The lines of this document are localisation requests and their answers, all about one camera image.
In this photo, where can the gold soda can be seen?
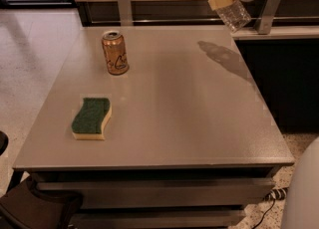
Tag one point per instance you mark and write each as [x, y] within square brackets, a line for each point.
[114, 48]

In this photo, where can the grey side counter ledge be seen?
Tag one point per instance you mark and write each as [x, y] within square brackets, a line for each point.
[279, 33]

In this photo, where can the green and yellow sponge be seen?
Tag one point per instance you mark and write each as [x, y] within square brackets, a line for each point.
[92, 118]

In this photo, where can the dark brown chair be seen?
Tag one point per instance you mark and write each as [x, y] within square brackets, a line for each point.
[23, 206]

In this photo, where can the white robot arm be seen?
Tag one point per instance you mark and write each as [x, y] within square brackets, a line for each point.
[302, 201]

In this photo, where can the right metal wall bracket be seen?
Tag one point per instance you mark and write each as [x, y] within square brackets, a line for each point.
[264, 22]

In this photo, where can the left metal wall bracket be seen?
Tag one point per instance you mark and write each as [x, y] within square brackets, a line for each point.
[125, 12]

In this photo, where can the grey table drawer unit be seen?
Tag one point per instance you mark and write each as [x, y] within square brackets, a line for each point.
[162, 198]

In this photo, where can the metal wall bracket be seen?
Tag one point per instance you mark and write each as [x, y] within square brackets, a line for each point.
[264, 22]
[125, 12]

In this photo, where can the white power strip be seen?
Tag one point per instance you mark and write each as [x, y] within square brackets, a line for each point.
[277, 194]

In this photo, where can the clear plastic water bottle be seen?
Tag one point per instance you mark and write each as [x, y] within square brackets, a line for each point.
[234, 17]

